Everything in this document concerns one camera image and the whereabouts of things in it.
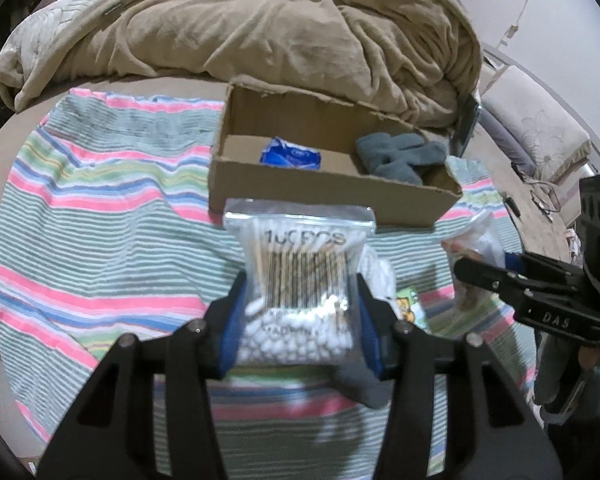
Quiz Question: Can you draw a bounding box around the grey sock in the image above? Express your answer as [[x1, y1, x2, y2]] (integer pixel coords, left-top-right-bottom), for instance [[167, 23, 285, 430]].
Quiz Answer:
[[330, 360, 397, 409]]

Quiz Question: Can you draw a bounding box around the beige embroidered cushion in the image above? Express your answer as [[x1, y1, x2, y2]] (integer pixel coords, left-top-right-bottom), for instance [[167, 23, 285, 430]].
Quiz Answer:
[[480, 65, 594, 186]]

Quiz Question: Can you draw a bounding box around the small clear plastic bag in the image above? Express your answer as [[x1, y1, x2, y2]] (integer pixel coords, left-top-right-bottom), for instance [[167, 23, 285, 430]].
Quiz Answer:
[[440, 209, 507, 312]]

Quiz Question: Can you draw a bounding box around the green snack packet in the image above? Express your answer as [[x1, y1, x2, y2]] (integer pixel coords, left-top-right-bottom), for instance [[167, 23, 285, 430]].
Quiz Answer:
[[394, 287, 421, 324]]

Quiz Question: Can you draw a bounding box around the black cable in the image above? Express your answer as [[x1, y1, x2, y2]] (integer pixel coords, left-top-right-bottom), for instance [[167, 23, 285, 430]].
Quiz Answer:
[[516, 160, 565, 217]]

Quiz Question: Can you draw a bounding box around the striped pastel towel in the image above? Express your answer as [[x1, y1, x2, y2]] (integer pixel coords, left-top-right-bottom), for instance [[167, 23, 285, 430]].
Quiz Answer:
[[0, 87, 546, 476]]

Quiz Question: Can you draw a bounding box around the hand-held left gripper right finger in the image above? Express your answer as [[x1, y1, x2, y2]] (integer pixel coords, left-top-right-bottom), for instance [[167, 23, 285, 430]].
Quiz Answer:
[[355, 272, 563, 480]]

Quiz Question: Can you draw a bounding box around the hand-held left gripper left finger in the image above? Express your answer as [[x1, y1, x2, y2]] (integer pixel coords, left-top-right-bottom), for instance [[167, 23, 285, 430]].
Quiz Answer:
[[37, 271, 248, 480]]

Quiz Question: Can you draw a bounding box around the black phone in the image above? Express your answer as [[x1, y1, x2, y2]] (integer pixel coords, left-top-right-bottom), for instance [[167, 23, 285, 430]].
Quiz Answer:
[[450, 92, 482, 158]]

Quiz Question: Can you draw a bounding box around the brown cardboard box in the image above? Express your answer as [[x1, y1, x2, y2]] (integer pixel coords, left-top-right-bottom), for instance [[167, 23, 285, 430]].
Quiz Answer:
[[208, 80, 463, 226]]

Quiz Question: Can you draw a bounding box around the blue plastic packet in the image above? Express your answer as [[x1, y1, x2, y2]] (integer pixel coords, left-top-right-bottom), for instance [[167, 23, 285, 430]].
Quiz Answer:
[[260, 136, 323, 170]]

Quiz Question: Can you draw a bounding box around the clear bag of cotton swabs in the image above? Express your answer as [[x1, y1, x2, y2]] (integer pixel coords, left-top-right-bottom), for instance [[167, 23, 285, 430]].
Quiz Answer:
[[222, 199, 377, 367]]

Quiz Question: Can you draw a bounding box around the beige fleece blanket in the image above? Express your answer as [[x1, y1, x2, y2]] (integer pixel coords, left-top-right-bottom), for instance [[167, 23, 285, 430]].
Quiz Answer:
[[0, 0, 482, 128]]

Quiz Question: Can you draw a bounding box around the white cotton pad bag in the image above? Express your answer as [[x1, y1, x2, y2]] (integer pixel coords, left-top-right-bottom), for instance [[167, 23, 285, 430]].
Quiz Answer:
[[356, 247, 399, 311]]

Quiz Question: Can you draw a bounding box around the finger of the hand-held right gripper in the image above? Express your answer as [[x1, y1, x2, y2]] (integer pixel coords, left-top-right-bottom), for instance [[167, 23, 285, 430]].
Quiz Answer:
[[453, 257, 533, 307], [504, 252, 583, 288]]

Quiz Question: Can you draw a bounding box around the quilted grey pillow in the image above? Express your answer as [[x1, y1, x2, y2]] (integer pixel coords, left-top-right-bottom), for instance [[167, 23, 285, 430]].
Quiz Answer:
[[0, 0, 126, 91]]

